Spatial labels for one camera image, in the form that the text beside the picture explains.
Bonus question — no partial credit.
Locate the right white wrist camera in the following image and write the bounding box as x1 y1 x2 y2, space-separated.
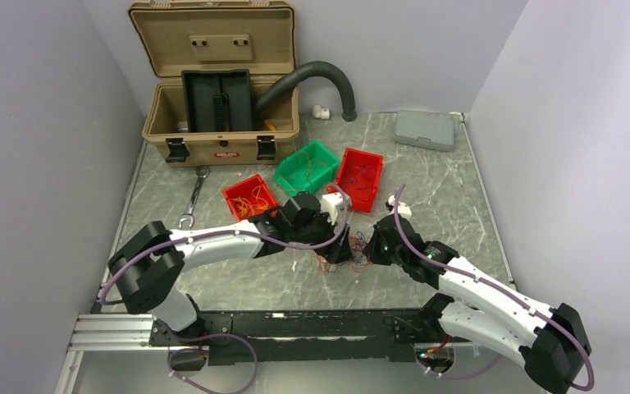
385 195 412 220

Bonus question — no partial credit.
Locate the tan plastic toolbox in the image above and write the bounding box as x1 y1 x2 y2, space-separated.
128 1 299 167

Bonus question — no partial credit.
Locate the grey plastic organizer case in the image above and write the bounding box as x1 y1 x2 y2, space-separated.
393 111 460 152

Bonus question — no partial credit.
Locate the green plastic bin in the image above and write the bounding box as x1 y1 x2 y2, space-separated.
272 140 341 196

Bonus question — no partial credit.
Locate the white pipe fitting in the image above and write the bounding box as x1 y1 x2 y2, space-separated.
312 105 331 120

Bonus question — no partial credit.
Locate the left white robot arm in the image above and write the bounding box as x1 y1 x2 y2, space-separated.
98 192 351 345

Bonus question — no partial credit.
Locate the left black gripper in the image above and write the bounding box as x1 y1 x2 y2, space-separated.
289 206 354 264

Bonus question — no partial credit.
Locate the aluminium frame rail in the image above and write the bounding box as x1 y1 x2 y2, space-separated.
69 314 154 351

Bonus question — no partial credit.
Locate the small red plastic bin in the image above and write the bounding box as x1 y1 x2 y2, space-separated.
222 175 278 221

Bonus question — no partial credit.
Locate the yellow tool in toolbox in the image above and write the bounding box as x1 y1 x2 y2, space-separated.
264 120 277 131

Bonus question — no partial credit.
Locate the large red plastic bin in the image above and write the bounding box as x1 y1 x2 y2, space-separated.
335 148 384 213

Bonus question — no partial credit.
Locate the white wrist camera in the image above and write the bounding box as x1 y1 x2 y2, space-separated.
320 192 351 225
385 195 412 220

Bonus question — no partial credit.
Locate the black toolbox tray insert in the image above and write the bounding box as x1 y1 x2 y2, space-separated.
181 69 253 133

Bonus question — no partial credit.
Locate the black corrugated hose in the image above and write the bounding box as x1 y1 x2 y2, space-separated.
253 61 358 123

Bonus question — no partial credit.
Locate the yellow cable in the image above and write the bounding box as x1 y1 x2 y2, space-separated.
231 185 272 218

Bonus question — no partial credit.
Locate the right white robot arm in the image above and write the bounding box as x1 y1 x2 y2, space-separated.
363 214 592 393

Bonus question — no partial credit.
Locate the silver combination wrench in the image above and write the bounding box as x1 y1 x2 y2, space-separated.
176 166 211 230

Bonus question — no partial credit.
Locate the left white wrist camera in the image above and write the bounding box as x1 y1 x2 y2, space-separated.
320 192 351 225

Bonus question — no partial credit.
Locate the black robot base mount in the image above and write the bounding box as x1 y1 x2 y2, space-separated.
148 309 447 366

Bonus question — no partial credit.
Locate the orange cable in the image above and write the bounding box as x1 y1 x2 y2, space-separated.
312 231 373 276

